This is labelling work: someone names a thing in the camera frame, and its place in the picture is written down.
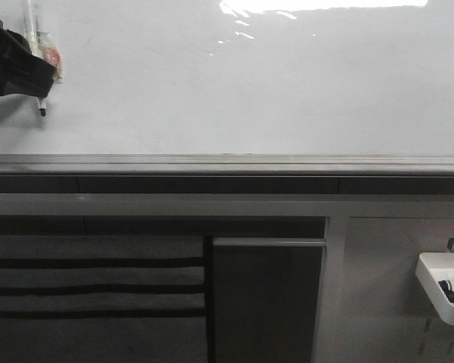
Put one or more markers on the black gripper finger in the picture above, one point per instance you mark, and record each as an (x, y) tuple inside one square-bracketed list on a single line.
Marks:
[(20, 71)]

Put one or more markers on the white taped dry-erase marker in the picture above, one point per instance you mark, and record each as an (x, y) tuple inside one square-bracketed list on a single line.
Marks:
[(41, 42)]

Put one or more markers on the grey fabric pocket organizer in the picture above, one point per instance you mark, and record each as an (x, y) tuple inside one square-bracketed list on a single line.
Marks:
[(104, 299)]

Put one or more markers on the dark grey panel board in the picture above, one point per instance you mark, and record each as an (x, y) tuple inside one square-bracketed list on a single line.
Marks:
[(266, 297)]

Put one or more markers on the grey pegboard stand panel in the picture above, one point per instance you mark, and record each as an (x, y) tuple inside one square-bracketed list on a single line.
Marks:
[(372, 307)]

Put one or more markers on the white plastic marker tray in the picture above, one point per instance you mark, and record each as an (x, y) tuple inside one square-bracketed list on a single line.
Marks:
[(432, 268)]

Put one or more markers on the white whiteboard with grey frame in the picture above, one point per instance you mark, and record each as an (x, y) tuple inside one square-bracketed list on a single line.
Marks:
[(349, 87)]

